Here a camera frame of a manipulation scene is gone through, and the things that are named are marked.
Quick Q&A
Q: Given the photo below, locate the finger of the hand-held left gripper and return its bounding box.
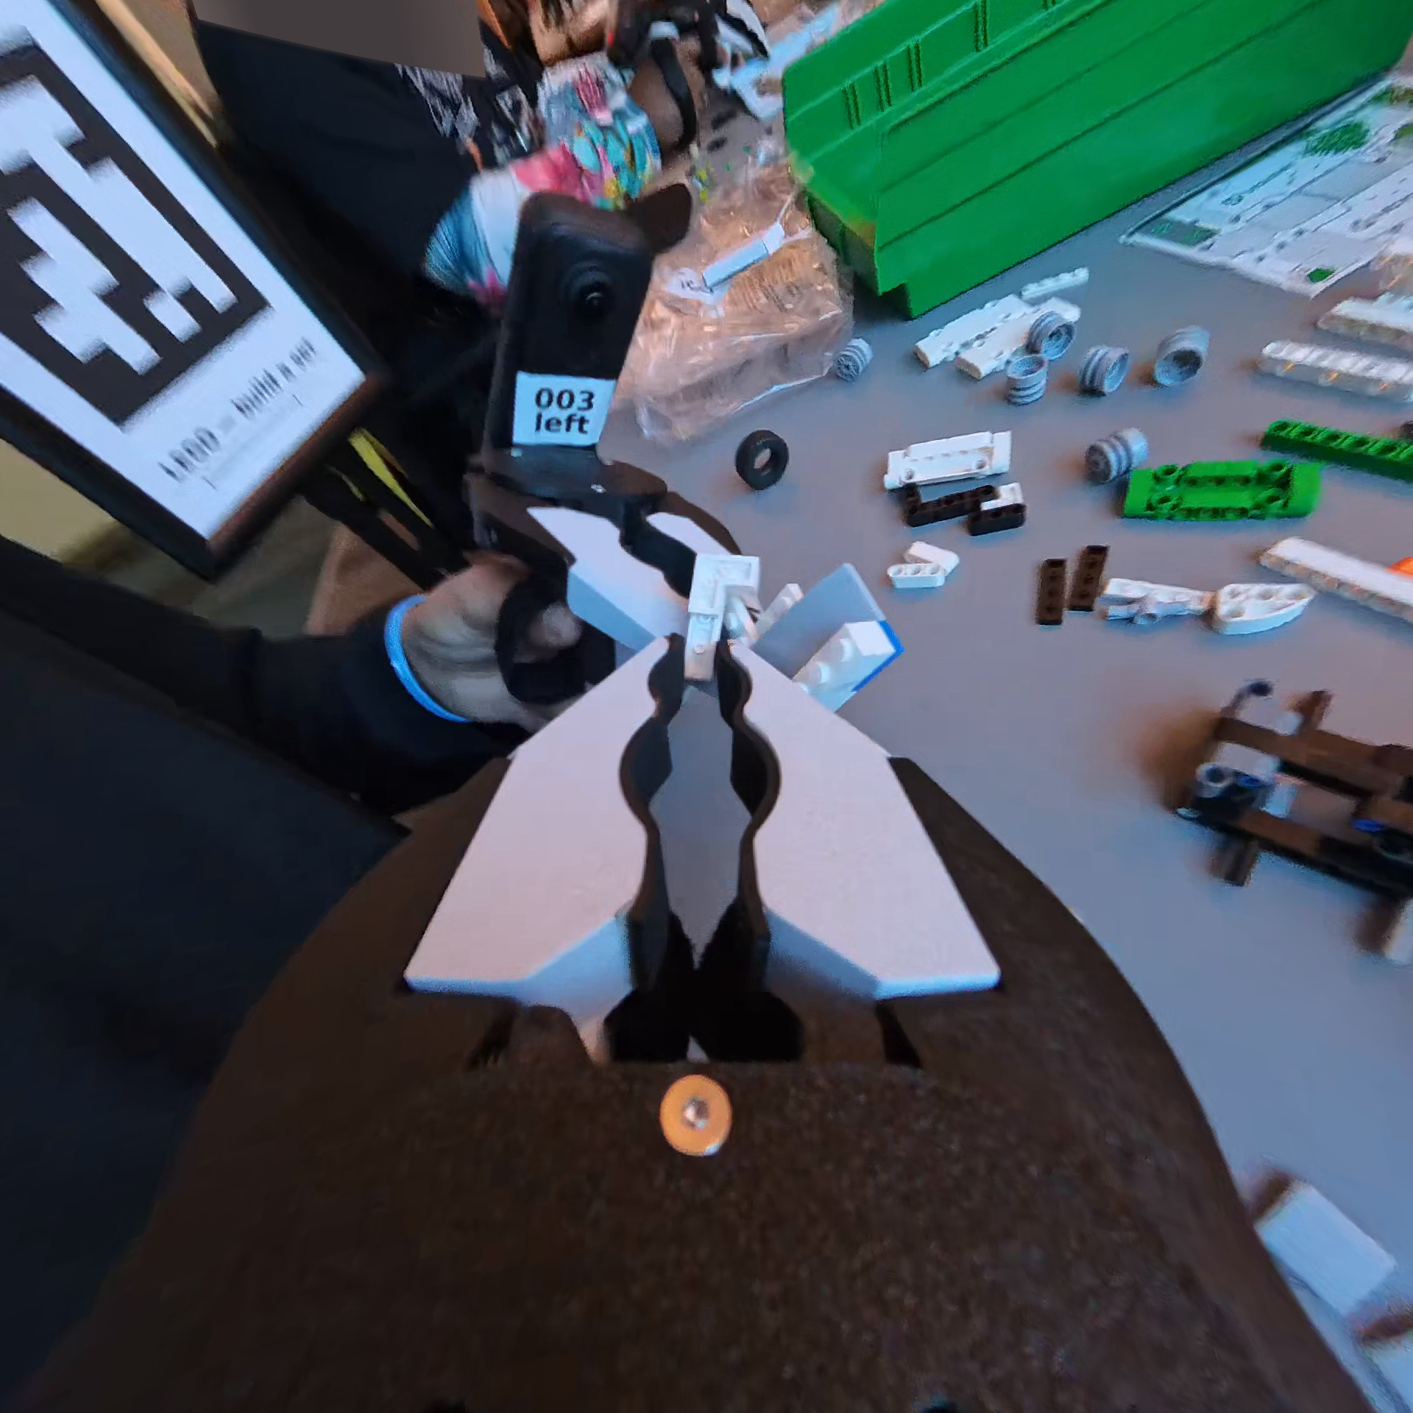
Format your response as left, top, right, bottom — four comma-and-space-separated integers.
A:
646, 509, 742, 580
528, 506, 708, 654

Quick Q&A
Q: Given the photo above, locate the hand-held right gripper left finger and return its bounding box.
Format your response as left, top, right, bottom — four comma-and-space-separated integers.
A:
405, 634, 700, 1066

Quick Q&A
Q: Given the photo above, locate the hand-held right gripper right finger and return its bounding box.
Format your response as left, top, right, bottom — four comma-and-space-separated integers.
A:
712, 637, 1003, 1005

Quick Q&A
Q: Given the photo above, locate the thin white lego plate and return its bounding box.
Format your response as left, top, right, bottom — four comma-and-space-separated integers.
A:
683, 551, 764, 679

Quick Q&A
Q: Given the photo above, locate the white blue lego assembly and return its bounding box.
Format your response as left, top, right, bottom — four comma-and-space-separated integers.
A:
755, 563, 905, 713

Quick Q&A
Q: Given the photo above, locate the person's left forearm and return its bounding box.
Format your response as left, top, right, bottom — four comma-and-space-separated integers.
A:
0, 541, 442, 812

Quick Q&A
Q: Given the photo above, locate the black lego beam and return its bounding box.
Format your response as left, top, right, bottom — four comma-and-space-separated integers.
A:
903, 482, 1028, 538

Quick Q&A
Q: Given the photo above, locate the white medium lego beam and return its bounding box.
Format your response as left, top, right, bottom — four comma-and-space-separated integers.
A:
883, 430, 1013, 489

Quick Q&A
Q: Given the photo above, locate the cluster of white lego pieces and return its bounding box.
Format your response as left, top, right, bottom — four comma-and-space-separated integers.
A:
913, 267, 1088, 380

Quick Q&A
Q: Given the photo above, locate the light grey lego connector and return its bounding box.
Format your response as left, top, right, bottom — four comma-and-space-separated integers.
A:
1098, 576, 1216, 622

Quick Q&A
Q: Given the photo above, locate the partly built lego truck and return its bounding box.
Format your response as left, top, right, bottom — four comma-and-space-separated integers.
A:
1176, 677, 1413, 953

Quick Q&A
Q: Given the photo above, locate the white rounded lego liftarm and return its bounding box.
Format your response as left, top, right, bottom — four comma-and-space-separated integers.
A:
1211, 581, 1317, 635

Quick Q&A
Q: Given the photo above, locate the white long lego beam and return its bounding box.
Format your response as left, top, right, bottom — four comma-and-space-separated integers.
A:
1260, 536, 1413, 624

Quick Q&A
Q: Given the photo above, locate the pile of small lego pins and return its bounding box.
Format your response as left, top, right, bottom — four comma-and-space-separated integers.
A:
1241, 1170, 1413, 1413

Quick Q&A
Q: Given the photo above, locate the green lego beam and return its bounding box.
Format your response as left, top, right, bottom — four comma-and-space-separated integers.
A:
1262, 418, 1413, 481

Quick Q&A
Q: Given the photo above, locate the white holed lego beam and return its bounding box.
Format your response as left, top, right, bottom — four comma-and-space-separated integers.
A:
1258, 339, 1413, 400
1319, 292, 1413, 343

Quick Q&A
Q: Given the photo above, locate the person's left hand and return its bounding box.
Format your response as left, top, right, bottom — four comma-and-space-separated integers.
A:
397, 551, 587, 728

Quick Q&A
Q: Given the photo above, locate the clear plastic bag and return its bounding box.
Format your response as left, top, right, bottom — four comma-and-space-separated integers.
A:
629, 142, 856, 442

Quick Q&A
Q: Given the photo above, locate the blue wristband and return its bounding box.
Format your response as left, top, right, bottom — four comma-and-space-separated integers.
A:
384, 595, 473, 724

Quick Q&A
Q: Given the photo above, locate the person's torso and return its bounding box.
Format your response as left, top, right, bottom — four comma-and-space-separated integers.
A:
0, 617, 411, 1407

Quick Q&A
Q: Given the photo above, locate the framed marker sign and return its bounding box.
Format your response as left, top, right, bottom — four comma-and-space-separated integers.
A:
0, 0, 389, 580

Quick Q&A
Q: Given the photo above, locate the green storage bin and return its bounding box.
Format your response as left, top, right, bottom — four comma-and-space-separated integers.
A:
782, 0, 1413, 319

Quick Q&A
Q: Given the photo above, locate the green white leaflet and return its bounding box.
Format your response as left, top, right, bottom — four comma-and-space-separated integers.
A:
1124, 77, 1413, 299

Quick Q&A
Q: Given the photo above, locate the green lego frame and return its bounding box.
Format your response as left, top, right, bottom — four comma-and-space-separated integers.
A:
1124, 459, 1322, 519

